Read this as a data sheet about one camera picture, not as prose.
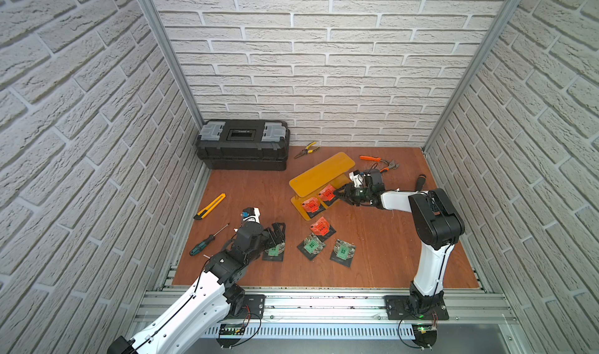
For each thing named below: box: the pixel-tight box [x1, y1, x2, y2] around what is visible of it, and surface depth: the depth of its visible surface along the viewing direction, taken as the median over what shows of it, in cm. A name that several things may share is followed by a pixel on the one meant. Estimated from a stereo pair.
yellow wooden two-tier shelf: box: [288, 152, 356, 221], surface depth 95 cm
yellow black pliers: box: [293, 141, 321, 160], surface depth 120 cm
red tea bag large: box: [301, 197, 326, 219], surface depth 99 cm
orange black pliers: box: [358, 155, 401, 174], surface depth 116 cm
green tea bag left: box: [296, 233, 327, 262], surface depth 89 cm
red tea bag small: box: [318, 184, 338, 207], surface depth 101 cm
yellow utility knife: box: [193, 193, 227, 220], surface depth 98 cm
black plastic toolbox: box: [195, 119, 291, 171], surface depth 102 cm
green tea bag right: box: [329, 238, 357, 268], surface depth 87 cm
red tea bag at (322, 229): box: [309, 215, 337, 243], surface depth 93 cm
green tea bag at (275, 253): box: [262, 242, 286, 262], surface depth 87 cm
